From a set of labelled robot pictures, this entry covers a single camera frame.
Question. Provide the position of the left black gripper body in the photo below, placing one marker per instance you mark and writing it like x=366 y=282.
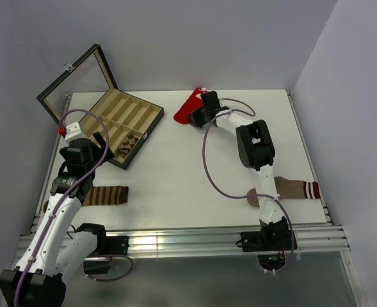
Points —
x=99 y=154

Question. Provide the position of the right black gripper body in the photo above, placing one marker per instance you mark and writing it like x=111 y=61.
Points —
x=199 y=116

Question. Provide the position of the red christmas sock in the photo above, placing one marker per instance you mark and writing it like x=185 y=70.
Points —
x=193 y=103

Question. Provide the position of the tan argyle sock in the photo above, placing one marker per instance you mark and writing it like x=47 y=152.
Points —
x=126 y=145

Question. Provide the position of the black compartment display box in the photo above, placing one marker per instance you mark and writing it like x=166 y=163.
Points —
x=89 y=87

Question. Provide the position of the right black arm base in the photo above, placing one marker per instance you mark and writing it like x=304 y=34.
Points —
x=275 y=238

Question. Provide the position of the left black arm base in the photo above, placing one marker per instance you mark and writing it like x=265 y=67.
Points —
x=101 y=261

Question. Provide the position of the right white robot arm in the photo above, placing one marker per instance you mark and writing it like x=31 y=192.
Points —
x=256 y=152

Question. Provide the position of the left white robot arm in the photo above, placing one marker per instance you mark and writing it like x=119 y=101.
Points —
x=40 y=277

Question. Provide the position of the brown striped sock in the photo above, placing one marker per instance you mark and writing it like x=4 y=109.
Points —
x=106 y=195

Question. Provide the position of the tan sock maroon stripes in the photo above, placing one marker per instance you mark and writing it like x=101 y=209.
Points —
x=296 y=189

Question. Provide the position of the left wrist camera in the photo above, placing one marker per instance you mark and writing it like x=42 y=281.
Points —
x=73 y=131

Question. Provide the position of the aluminium frame rail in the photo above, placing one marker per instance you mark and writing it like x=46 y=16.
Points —
x=222 y=241

